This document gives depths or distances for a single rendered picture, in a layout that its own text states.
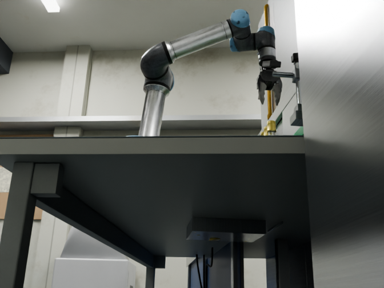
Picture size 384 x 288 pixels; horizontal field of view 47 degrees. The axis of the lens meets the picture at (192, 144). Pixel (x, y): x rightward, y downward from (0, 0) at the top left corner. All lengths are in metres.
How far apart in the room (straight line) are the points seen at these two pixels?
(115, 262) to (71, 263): 0.40
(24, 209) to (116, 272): 3.34
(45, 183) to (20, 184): 0.05
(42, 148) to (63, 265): 3.48
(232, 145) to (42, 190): 0.37
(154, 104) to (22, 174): 1.03
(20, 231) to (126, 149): 0.24
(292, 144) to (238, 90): 4.60
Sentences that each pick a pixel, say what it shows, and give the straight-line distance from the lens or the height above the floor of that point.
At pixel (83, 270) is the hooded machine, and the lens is 4.26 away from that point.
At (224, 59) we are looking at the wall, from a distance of 5.61.
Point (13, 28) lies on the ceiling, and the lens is 5.86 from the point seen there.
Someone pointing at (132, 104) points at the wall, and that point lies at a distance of 5.44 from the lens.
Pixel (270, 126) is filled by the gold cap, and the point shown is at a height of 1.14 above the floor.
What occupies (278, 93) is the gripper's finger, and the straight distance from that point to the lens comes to 1.84.
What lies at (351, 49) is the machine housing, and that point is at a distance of 0.62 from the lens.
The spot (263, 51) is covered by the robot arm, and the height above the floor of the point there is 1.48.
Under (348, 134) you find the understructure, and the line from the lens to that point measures 0.60.
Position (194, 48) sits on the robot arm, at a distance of 1.84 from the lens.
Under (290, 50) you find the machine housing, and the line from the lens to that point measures 2.16.
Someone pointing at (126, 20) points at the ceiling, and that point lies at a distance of 5.33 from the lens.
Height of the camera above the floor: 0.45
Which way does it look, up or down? 21 degrees up
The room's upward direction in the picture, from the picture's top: 2 degrees clockwise
